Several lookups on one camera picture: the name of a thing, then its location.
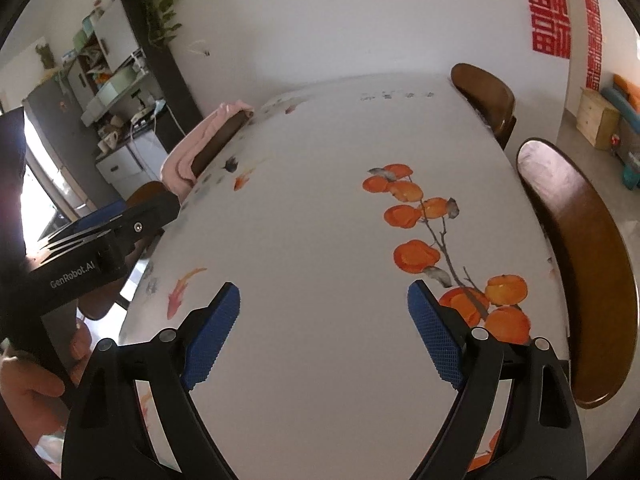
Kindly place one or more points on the large red paper cutout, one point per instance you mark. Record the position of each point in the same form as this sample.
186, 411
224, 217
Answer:
547, 10

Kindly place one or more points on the grey fridge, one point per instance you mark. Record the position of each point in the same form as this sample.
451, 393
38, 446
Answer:
55, 135

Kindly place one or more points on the small brown wooden chair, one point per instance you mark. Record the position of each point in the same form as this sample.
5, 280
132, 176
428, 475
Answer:
482, 90

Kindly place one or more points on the narrow red paper strip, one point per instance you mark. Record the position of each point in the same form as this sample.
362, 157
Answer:
592, 35

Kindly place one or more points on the person's left hand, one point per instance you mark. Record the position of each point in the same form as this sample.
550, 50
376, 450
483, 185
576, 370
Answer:
30, 395

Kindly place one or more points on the round-backed brown wooden chair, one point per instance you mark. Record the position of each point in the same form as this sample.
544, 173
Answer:
102, 305

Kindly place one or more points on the low white cabinet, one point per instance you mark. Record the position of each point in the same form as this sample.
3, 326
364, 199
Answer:
125, 165

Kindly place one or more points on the blue sofa with orange cushions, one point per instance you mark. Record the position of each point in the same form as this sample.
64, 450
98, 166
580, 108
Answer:
625, 105

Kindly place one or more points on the teal bin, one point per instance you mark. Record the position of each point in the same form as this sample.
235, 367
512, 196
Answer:
631, 176

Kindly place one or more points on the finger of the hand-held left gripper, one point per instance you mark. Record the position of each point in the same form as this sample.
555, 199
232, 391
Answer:
150, 212
100, 215

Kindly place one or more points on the light wooden nightstand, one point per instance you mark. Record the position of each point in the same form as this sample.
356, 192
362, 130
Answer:
597, 117

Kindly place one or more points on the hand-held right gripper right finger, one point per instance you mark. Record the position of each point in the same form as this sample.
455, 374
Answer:
435, 335

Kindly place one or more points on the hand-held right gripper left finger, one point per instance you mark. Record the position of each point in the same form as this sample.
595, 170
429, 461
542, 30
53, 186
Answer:
212, 340

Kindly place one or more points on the black white shelf cabinet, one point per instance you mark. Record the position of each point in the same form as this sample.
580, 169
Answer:
165, 70

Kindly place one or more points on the sliding glass door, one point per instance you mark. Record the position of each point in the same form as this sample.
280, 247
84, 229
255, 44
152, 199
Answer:
40, 185

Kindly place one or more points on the large brown wooden chair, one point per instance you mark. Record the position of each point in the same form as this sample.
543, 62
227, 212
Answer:
590, 270

